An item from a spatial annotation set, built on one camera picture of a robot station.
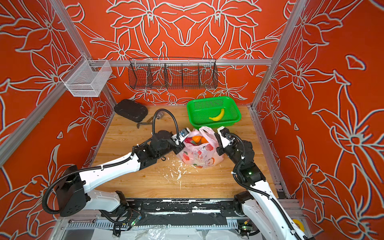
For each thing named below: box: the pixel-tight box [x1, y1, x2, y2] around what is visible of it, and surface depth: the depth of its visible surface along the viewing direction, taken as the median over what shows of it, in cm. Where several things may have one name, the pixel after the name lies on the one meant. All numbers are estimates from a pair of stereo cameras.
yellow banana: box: [208, 108, 225, 121], surface depth 112 cm
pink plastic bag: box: [176, 126, 224, 169], surface depth 81 cm
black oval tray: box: [114, 99, 148, 123], surface depth 113 cm
